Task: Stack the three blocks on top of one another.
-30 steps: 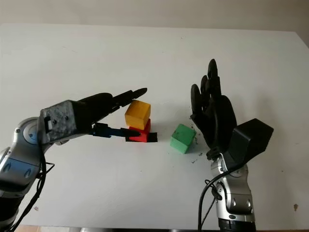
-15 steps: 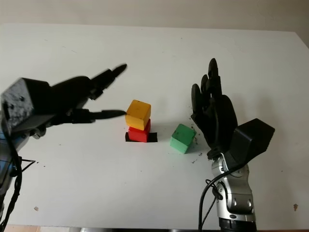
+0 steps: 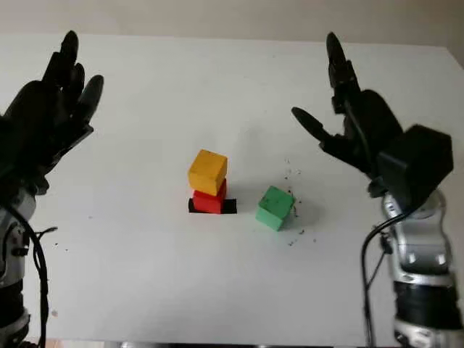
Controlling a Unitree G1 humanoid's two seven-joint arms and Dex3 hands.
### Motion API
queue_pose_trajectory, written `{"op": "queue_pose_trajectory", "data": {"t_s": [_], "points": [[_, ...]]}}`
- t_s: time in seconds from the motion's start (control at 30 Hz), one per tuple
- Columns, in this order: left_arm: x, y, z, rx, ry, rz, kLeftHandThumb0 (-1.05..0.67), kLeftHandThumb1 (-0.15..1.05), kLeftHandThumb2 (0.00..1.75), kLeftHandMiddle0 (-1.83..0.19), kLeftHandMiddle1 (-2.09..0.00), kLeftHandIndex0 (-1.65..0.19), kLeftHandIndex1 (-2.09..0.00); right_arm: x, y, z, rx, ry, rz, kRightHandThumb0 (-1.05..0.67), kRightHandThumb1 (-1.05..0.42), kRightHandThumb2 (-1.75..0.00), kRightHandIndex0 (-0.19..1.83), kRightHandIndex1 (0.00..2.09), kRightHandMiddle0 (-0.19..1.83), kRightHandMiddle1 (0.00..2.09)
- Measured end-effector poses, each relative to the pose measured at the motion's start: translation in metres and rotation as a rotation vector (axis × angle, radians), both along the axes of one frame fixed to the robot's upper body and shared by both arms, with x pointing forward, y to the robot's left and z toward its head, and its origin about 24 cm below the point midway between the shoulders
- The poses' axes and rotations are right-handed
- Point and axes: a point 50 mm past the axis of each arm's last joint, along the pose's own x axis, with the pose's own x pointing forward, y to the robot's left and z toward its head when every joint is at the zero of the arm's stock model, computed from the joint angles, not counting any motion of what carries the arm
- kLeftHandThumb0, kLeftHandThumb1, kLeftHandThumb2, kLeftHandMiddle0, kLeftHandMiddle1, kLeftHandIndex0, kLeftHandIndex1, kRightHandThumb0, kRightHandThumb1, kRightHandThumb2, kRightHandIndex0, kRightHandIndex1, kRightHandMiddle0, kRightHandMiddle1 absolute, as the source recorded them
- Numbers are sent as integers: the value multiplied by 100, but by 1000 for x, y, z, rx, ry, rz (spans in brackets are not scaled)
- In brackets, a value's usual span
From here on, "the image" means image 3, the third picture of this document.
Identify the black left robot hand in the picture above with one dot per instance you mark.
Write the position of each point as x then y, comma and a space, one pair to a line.
40, 119

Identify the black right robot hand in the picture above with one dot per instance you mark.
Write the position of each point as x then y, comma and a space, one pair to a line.
373, 119

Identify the green wooden block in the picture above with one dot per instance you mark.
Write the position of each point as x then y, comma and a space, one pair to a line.
273, 208

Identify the yellow wooden block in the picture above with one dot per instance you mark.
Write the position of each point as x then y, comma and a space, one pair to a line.
206, 170

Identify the red wooden block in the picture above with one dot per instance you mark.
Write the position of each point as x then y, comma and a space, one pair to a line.
208, 203

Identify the black tape strip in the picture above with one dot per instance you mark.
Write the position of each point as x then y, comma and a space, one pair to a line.
230, 206

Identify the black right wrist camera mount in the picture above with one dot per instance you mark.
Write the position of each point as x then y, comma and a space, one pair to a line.
417, 163

